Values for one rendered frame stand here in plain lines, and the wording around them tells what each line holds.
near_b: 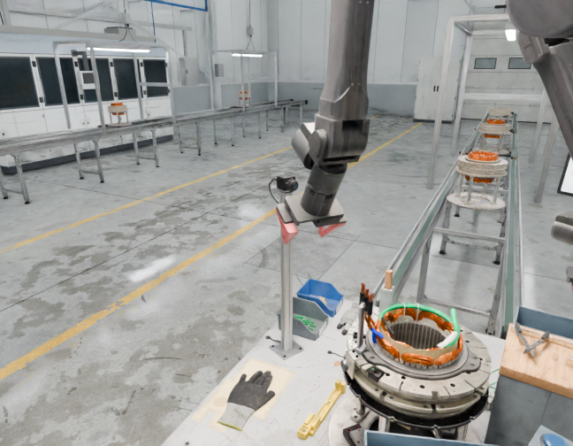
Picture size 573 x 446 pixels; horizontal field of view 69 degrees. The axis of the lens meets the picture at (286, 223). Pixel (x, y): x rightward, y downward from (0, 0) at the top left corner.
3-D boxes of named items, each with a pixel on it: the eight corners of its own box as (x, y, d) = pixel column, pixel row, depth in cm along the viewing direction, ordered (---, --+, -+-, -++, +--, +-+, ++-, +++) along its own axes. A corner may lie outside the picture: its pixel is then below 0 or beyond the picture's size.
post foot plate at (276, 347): (304, 349, 143) (304, 348, 143) (284, 360, 138) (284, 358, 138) (288, 337, 150) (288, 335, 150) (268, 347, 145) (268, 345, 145)
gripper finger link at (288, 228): (268, 231, 84) (277, 198, 77) (299, 225, 87) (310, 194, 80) (280, 257, 80) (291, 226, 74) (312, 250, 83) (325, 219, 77)
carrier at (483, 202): (455, 190, 323) (462, 152, 312) (510, 200, 300) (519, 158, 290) (439, 203, 294) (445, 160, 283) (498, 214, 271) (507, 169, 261)
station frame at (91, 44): (142, 119, 780) (133, 46, 735) (176, 122, 745) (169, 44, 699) (67, 131, 650) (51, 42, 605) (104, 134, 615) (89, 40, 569)
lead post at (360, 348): (354, 352, 93) (357, 307, 89) (360, 347, 95) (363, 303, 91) (361, 356, 92) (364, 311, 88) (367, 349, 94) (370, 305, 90)
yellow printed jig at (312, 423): (335, 387, 127) (335, 378, 126) (346, 391, 125) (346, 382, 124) (296, 436, 110) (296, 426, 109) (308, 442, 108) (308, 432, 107)
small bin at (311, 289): (344, 302, 173) (345, 286, 170) (333, 319, 161) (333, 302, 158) (309, 293, 179) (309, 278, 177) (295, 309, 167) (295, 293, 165)
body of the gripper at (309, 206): (282, 203, 79) (291, 174, 73) (328, 196, 83) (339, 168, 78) (295, 228, 75) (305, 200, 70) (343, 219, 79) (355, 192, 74)
